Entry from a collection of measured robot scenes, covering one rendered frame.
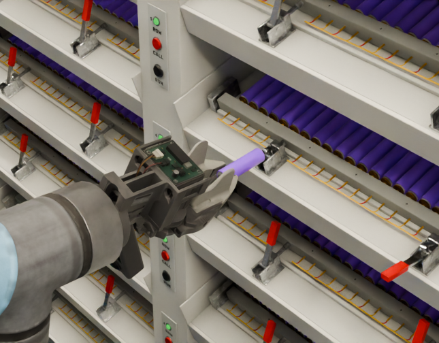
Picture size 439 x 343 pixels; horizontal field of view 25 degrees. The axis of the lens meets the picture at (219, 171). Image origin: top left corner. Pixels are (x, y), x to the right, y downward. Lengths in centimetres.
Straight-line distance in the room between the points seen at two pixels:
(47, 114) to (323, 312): 69
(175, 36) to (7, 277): 55
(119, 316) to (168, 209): 92
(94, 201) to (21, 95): 94
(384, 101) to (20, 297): 46
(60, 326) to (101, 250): 125
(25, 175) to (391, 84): 104
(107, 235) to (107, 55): 66
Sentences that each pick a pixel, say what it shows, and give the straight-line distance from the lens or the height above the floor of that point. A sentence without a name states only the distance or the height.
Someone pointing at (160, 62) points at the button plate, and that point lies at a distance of 140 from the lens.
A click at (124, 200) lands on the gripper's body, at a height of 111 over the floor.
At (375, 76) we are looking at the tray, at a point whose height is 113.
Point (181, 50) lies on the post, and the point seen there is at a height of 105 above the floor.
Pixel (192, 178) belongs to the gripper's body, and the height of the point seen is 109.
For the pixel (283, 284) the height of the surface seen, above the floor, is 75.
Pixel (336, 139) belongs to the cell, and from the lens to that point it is 132.
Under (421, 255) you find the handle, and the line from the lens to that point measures 117.
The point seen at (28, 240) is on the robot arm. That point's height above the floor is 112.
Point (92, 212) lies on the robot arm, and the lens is 97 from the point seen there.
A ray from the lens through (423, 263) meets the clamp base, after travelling 117.
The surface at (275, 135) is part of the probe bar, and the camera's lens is 134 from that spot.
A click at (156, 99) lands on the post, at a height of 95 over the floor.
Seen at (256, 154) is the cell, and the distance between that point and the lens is 119.
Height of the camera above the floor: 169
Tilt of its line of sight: 35 degrees down
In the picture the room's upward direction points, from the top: straight up
